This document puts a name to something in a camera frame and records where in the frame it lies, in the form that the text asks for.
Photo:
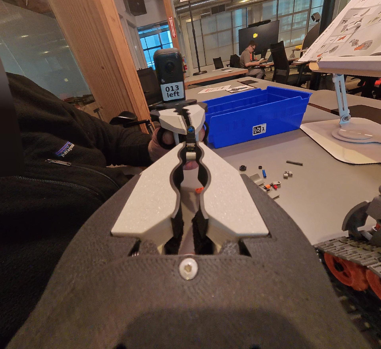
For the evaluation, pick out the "instruction booklet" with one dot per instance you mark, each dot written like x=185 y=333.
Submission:
x=351 y=37

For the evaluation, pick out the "light blue metal stand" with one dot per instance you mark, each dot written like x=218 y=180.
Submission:
x=351 y=133

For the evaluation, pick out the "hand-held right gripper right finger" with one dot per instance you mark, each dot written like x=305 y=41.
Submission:
x=235 y=206

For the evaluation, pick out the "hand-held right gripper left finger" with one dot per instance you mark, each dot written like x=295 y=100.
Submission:
x=143 y=206

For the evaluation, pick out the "black office chair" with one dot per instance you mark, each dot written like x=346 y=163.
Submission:
x=234 y=60
x=279 y=60
x=147 y=87
x=218 y=63

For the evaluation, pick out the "black wall screen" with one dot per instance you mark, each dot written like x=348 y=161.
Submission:
x=268 y=34

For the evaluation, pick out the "long wooden table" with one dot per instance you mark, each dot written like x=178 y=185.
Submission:
x=214 y=75

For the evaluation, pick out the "black chair armrest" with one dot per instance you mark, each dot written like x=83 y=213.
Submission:
x=125 y=115

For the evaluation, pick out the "blue plastic bin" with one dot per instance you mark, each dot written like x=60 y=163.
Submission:
x=268 y=117

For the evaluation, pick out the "white red paper sheet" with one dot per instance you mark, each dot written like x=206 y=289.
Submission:
x=218 y=89

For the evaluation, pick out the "person's left hand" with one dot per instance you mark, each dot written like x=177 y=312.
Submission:
x=168 y=139

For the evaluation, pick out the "black wall speaker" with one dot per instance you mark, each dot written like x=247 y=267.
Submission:
x=135 y=4

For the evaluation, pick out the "red fire extinguisher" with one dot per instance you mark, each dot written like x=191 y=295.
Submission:
x=184 y=63

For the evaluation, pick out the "printed paper sheet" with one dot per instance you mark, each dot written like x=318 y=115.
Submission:
x=241 y=89

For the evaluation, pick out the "short dark grey axle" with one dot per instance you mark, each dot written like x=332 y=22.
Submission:
x=294 y=163

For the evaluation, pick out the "red wall banner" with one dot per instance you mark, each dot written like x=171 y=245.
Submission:
x=171 y=26

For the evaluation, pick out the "black tan lounge chair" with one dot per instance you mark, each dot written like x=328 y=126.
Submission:
x=311 y=37

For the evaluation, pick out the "wooden pillar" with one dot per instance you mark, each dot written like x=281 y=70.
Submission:
x=89 y=42

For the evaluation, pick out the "grey black brick model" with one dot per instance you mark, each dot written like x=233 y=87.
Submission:
x=351 y=251

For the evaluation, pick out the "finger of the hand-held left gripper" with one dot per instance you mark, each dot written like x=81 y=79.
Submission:
x=198 y=117
x=171 y=120

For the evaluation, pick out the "person's left forearm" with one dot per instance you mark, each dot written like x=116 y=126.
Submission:
x=128 y=146

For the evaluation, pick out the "light grey small connector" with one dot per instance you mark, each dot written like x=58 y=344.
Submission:
x=287 y=174

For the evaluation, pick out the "white red small piece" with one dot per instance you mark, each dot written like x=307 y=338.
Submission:
x=276 y=185

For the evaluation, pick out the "black flat pad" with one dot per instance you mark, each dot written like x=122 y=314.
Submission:
x=248 y=82

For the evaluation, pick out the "black floor lamp pole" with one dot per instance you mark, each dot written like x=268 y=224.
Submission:
x=195 y=42

